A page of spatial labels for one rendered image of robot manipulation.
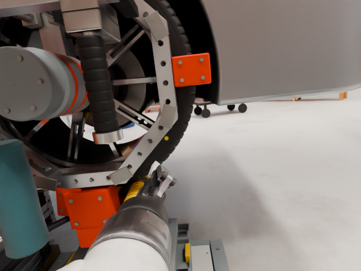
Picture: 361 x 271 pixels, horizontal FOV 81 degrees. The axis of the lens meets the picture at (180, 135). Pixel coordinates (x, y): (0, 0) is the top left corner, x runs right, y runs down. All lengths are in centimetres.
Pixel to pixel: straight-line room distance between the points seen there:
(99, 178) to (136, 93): 34
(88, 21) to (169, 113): 28
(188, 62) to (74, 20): 27
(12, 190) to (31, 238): 12
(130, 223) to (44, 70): 30
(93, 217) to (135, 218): 41
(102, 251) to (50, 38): 50
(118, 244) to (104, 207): 42
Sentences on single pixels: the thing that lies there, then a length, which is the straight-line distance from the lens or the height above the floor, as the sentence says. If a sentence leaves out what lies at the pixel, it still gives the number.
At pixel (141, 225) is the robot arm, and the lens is 25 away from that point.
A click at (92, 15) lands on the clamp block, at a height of 92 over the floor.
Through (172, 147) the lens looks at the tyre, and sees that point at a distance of 63.
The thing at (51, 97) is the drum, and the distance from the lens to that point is 44.
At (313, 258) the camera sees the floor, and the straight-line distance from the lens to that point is 125.
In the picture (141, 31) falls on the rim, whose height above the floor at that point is 97.
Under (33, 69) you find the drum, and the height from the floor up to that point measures 87.
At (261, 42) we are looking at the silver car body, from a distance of 72.
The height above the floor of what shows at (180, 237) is 17.
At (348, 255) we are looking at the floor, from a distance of 132.
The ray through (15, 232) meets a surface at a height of 55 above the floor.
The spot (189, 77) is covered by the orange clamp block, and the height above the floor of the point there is 83.
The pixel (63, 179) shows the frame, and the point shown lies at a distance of 66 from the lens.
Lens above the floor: 82
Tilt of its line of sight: 13 degrees down
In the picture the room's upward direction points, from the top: 6 degrees counter-clockwise
